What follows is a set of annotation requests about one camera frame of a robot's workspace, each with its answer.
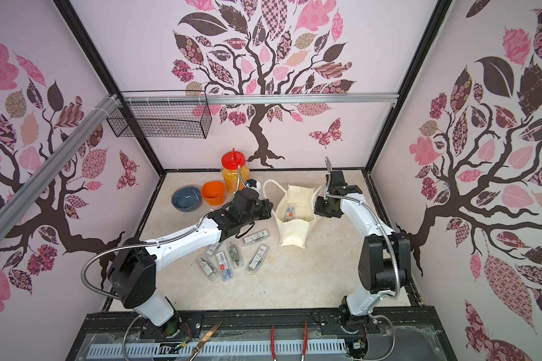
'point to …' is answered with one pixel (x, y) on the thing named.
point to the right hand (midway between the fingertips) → (321, 208)
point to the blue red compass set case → (225, 268)
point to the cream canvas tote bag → (294, 212)
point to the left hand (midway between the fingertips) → (273, 208)
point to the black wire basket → (161, 114)
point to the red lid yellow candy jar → (231, 173)
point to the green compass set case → (235, 257)
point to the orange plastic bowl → (213, 192)
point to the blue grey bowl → (187, 198)
